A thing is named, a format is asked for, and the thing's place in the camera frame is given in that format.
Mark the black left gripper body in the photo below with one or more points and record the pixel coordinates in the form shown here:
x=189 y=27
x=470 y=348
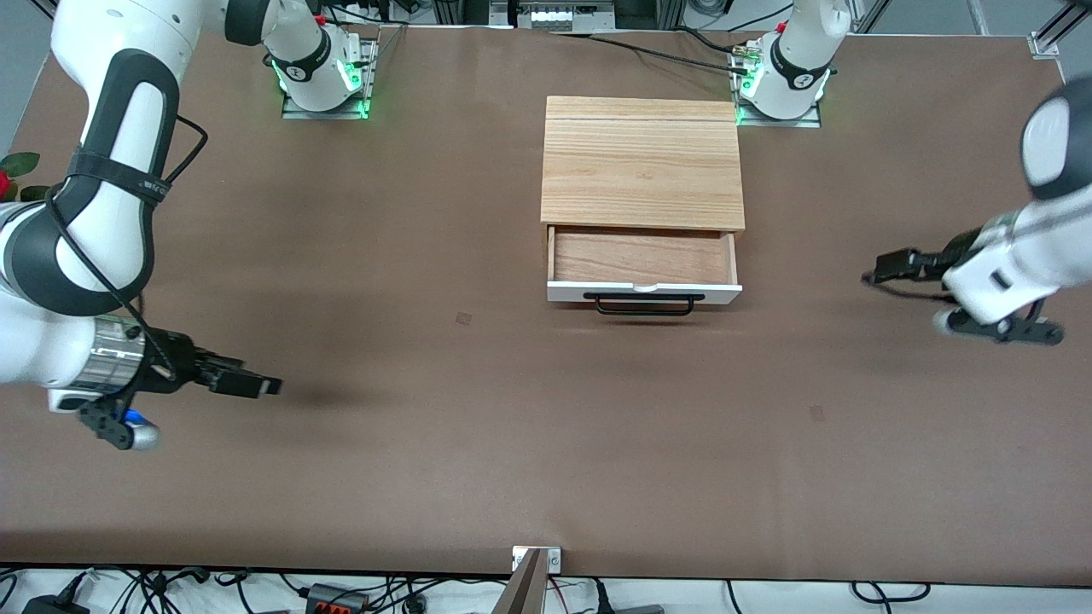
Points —
x=955 y=253

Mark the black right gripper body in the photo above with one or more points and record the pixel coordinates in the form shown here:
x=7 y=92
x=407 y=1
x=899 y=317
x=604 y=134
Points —
x=168 y=367

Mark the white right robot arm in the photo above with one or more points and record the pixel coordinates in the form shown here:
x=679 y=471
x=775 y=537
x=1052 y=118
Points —
x=128 y=111

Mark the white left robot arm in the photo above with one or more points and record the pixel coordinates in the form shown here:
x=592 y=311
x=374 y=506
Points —
x=793 y=77

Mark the light wooden drawer cabinet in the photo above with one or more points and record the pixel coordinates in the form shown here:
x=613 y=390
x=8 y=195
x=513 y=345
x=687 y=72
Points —
x=641 y=162

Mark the black and orange connector block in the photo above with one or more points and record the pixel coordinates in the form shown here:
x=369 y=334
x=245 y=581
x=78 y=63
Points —
x=337 y=599

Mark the red rose with green leaves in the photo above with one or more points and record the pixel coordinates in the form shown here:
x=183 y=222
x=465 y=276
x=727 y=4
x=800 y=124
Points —
x=17 y=162

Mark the black power adapter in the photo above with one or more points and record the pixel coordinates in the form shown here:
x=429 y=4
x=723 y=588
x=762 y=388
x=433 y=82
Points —
x=53 y=606

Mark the white power strip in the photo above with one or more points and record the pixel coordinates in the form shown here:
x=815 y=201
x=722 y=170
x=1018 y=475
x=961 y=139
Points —
x=559 y=15

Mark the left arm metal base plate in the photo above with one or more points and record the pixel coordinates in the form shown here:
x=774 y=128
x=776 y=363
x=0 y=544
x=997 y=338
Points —
x=810 y=119

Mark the metal corner bracket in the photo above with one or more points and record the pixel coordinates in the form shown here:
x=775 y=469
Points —
x=1042 y=44

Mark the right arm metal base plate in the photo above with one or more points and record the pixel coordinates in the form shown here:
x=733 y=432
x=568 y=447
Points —
x=363 y=89

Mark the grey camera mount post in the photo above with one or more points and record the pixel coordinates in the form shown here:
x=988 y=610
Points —
x=522 y=593

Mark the small metal clamp bracket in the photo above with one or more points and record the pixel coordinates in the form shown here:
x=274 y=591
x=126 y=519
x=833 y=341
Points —
x=553 y=559

